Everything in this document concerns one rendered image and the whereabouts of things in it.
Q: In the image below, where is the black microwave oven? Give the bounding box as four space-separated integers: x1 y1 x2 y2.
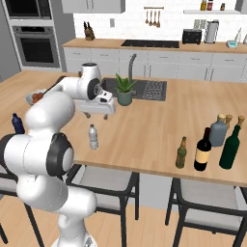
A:
2 0 54 21

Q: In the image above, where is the olive green glass bottle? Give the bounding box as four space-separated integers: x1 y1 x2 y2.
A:
175 136 188 170

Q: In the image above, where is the black stool with grey seat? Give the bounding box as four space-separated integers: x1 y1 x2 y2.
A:
66 164 141 247
0 163 45 247
164 177 247 247

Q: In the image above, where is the white wall shelf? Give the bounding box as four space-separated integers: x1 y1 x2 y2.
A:
182 9 243 15

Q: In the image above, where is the grey wall socket pair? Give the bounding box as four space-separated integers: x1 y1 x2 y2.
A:
193 18 207 30

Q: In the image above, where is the black hob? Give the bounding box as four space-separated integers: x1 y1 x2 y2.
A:
121 39 180 49

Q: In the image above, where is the tall dark green glass bottle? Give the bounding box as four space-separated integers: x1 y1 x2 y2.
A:
218 115 246 171

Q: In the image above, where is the wooden knife block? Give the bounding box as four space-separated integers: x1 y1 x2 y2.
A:
83 21 96 41

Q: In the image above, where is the black toaster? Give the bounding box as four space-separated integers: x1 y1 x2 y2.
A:
181 28 203 45

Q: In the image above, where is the amber bottle with cork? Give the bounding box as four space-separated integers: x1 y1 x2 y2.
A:
225 114 233 130

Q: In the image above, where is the grey wall cupboard corner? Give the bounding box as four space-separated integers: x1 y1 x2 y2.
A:
234 0 247 14

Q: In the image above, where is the grey squat glass bottle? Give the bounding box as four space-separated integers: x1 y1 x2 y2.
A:
208 113 230 148

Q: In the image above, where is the grey sink tap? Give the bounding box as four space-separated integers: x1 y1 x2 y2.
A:
128 53 138 84

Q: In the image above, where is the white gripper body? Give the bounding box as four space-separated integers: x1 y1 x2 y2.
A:
74 97 117 116

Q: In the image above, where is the rail with hanging wooden tools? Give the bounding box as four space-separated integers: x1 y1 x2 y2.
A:
143 6 165 29

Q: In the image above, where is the dark grey sink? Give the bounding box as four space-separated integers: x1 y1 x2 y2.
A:
101 77 168 102

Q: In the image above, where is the dark wine bottle tan label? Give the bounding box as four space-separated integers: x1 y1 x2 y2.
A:
193 126 213 172

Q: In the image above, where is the bowl of red fruit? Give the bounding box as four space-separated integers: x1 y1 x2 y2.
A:
25 89 48 107

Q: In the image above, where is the potted green plant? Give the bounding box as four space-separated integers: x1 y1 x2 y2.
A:
115 72 137 107

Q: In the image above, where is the steel wall oven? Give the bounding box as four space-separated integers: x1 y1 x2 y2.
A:
9 19 63 72

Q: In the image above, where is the dark blue plastic bottle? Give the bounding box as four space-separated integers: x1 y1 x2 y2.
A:
12 112 26 135

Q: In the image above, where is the white wall cupboard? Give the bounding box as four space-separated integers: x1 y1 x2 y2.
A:
61 0 126 14

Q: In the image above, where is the white pointed bottle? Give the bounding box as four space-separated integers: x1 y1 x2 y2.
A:
233 27 243 44

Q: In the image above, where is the clear plastic water bottle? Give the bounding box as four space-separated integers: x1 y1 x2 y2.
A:
88 123 99 151

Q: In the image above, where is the white base cupboard run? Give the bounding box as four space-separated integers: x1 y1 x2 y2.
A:
63 46 247 84

